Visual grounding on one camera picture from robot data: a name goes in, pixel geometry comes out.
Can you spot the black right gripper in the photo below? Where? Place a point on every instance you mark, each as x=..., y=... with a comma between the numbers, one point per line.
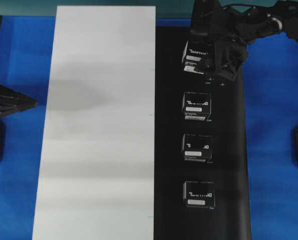
x=215, y=24

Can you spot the black box top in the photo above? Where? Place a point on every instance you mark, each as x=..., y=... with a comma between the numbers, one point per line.
x=198, y=57

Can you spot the black box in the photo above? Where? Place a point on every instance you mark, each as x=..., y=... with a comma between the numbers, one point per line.
x=196, y=106
x=197, y=148
x=199, y=194
x=198, y=57

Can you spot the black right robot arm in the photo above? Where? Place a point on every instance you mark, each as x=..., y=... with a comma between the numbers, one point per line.
x=263, y=21

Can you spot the white base board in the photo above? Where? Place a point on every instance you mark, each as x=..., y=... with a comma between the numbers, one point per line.
x=96, y=178

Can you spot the black box bottom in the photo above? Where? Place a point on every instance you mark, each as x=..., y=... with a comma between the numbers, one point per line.
x=199, y=194

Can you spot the black base board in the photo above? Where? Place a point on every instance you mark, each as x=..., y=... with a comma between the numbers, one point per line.
x=173, y=220

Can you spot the blue table cloth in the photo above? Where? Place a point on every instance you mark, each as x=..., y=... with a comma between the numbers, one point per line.
x=271, y=104

